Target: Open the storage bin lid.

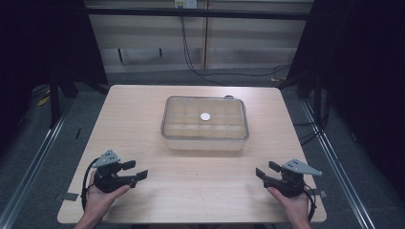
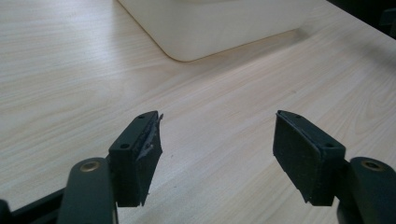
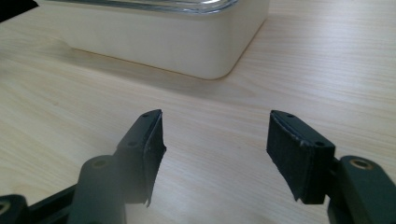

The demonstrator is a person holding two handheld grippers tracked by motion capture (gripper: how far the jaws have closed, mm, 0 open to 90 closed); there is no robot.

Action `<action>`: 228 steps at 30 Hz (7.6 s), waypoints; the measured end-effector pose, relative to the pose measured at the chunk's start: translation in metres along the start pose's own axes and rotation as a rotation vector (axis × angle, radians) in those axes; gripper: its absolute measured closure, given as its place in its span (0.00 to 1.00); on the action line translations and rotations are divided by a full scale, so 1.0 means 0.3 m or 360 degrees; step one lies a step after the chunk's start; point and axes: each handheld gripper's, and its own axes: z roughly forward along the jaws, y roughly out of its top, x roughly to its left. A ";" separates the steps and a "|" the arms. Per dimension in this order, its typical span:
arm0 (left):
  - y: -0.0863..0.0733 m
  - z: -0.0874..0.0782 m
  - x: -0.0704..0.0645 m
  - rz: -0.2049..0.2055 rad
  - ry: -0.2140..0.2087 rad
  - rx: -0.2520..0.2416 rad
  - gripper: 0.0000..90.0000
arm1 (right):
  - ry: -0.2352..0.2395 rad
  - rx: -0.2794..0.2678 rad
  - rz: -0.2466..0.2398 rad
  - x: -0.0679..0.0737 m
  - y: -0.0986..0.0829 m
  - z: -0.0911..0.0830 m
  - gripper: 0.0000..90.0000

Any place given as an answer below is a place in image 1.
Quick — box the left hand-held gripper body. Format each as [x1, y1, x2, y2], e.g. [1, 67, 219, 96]
[92, 149, 139, 194]

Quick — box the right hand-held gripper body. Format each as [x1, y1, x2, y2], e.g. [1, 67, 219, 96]
[262, 158, 324, 198]

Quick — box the person's right hand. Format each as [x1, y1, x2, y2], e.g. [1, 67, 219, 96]
[266, 186, 311, 222]

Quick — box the person's left hand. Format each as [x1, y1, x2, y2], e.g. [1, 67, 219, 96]
[82, 169, 132, 221]

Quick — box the clear plastic storage box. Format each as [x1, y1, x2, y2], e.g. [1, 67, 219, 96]
[160, 94, 250, 153]

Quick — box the black metal stand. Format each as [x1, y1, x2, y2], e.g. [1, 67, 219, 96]
[48, 73, 62, 130]

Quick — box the yellow tape piece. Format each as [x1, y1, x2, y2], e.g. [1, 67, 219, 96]
[36, 94, 51, 107]

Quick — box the dark curtain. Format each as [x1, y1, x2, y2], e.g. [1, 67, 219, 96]
[288, 0, 405, 198]
[0, 0, 109, 96]

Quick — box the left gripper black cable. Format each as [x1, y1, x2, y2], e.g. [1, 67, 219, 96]
[80, 157, 100, 212]

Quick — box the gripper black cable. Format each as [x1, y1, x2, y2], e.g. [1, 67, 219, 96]
[302, 183, 318, 222]
[80, 157, 100, 212]

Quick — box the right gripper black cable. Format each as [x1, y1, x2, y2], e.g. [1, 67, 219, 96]
[302, 183, 318, 222]

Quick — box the bundle of black cables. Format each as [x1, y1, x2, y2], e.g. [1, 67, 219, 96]
[292, 92, 330, 147]

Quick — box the aluminium floor rail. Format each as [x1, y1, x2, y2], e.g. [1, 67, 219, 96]
[0, 101, 75, 229]
[300, 98, 376, 229]

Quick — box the long black floor cable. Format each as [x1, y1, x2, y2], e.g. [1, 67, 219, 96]
[179, 15, 292, 87]

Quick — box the black horizontal frame bar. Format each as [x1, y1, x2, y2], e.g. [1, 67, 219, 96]
[85, 7, 313, 21]

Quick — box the white wall power outlet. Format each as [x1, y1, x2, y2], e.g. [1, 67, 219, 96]
[174, 0, 199, 10]

